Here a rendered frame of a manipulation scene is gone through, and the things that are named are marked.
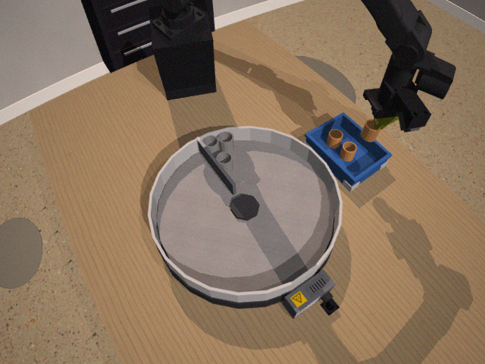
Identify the blue crate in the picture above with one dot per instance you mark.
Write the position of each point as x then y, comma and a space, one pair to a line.
366, 155

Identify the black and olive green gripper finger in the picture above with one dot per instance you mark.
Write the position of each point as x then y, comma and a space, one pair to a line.
381, 122
391, 120

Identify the bronze bushing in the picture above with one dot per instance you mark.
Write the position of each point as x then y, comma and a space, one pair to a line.
347, 153
334, 138
367, 133

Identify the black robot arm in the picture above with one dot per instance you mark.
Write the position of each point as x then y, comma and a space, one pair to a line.
398, 21

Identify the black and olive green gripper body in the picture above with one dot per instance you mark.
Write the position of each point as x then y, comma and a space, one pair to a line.
372, 94

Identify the grey metal bushing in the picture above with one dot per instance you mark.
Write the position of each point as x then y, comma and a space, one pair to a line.
210, 141
226, 146
225, 157

